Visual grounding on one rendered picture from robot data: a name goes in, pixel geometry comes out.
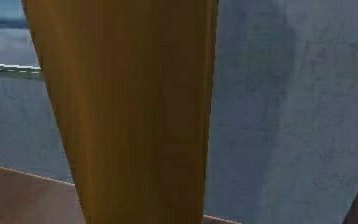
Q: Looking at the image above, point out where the brown wooden furniture leg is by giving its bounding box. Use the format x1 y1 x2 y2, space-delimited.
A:
20 0 220 224

